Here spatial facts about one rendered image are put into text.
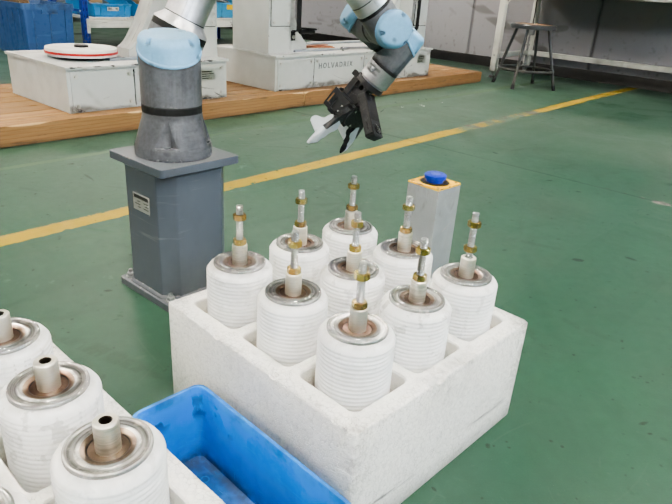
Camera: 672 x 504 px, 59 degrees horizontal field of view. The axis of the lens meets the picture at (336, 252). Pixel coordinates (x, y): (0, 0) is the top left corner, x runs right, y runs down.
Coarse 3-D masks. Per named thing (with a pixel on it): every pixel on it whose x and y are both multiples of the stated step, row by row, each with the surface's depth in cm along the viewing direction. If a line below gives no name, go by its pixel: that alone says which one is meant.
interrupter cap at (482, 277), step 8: (448, 264) 91; (456, 264) 91; (440, 272) 89; (448, 272) 88; (456, 272) 89; (480, 272) 89; (488, 272) 89; (448, 280) 86; (456, 280) 86; (464, 280) 86; (472, 280) 87; (480, 280) 87; (488, 280) 87
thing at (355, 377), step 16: (320, 336) 72; (320, 352) 72; (336, 352) 70; (352, 352) 69; (368, 352) 69; (384, 352) 70; (320, 368) 73; (336, 368) 70; (352, 368) 70; (368, 368) 70; (384, 368) 71; (320, 384) 73; (336, 384) 71; (352, 384) 71; (368, 384) 71; (384, 384) 73; (336, 400) 72; (352, 400) 72; (368, 400) 72
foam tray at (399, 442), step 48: (192, 336) 87; (240, 336) 83; (480, 336) 87; (192, 384) 91; (240, 384) 81; (288, 384) 74; (432, 384) 76; (480, 384) 86; (288, 432) 75; (336, 432) 68; (384, 432) 70; (432, 432) 80; (480, 432) 93; (336, 480) 71; (384, 480) 75
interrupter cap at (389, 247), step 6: (390, 240) 98; (396, 240) 99; (414, 240) 99; (384, 246) 96; (390, 246) 96; (396, 246) 97; (414, 246) 97; (384, 252) 94; (390, 252) 94; (396, 252) 94; (402, 252) 95; (408, 252) 95; (414, 252) 95; (402, 258) 93; (408, 258) 93; (414, 258) 93
